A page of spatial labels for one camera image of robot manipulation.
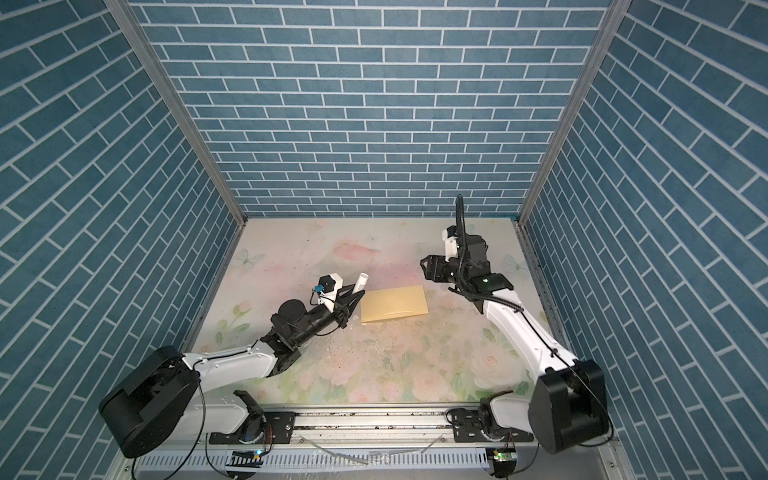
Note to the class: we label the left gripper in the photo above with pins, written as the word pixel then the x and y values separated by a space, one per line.
pixel 340 310

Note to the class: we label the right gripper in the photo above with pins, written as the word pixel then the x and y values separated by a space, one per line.
pixel 436 263

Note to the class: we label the yellow envelope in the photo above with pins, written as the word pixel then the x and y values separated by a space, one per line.
pixel 393 304

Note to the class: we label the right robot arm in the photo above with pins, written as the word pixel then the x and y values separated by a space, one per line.
pixel 568 404

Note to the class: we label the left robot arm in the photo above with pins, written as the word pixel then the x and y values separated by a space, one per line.
pixel 169 394

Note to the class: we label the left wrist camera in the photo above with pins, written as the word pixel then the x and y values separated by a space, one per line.
pixel 326 291

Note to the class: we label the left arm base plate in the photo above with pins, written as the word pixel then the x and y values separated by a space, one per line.
pixel 272 428

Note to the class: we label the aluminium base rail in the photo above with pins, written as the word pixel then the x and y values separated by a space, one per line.
pixel 372 427

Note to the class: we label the white slotted cable duct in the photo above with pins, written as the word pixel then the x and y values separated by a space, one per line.
pixel 297 460

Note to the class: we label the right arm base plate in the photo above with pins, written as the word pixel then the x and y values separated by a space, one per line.
pixel 474 426

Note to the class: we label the right corner aluminium post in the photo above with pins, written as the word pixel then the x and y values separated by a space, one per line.
pixel 596 55

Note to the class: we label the corner aluminium post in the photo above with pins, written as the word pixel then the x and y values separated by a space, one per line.
pixel 596 55
pixel 129 25

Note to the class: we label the left corner aluminium post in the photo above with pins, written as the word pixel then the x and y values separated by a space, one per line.
pixel 129 25

